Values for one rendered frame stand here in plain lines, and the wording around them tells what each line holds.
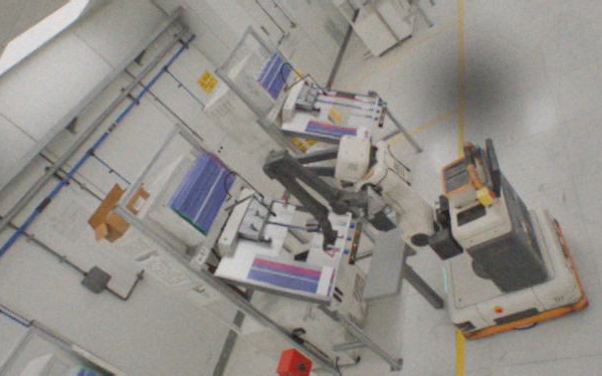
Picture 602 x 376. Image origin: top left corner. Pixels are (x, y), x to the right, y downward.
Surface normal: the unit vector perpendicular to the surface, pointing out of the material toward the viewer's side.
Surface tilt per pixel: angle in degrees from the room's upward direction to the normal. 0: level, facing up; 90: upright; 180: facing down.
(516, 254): 90
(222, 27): 90
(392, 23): 90
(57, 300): 90
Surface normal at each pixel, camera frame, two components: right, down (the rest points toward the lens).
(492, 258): -0.16, 0.65
